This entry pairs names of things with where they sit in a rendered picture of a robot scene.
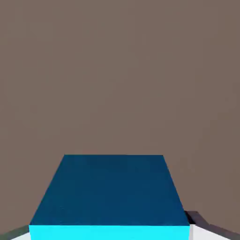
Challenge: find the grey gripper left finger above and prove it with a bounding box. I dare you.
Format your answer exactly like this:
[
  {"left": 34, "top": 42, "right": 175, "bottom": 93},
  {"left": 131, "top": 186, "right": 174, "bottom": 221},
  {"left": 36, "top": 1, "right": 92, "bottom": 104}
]
[{"left": 0, "top": 225, "right": 31, "bottom": 240}]

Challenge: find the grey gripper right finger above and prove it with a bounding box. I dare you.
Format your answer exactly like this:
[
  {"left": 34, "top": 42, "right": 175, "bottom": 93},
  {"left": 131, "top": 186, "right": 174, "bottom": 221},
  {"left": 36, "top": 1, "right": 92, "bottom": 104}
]
[{"left": 184, "top": 210, "right": 240, "bottom": 240}]

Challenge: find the small cyan cube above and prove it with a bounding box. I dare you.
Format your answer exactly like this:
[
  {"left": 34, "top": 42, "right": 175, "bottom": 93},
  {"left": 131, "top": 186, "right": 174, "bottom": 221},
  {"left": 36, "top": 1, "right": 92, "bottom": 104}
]
[{"left": 28, "top": 154, "right": 190, "bottom": 240}]

